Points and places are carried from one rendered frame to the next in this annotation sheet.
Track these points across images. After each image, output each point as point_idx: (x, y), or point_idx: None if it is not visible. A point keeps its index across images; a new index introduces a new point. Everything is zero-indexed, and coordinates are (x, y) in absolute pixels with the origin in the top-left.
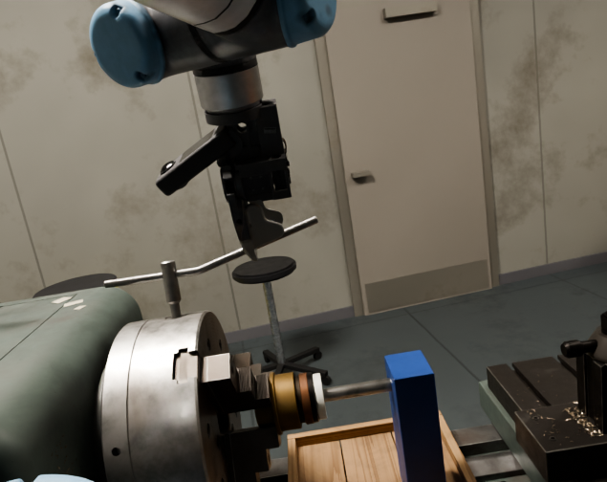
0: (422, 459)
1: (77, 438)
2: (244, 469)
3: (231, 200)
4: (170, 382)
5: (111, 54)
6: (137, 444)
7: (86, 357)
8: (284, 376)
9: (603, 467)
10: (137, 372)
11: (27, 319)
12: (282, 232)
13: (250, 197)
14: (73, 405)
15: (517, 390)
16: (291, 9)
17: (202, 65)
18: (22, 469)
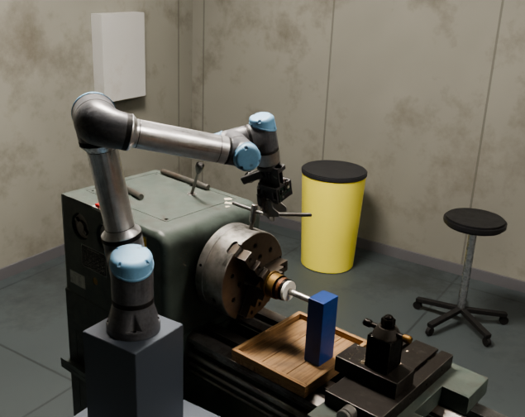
0: (312, 340)
1: (193, 254)
2: (247, 301)
3: (258, 196)
4: (225, 251)
5: None
6: (207, 266)
7: (212, 227)
8: (277, 274)
9: (356, 376)
10: (219, 242)
11: (208, 202)
12: (278, 215)
13: (267, 198)
14: (195, 242)
15: None
16: (236, 165)
17: None
18: (167, 252)
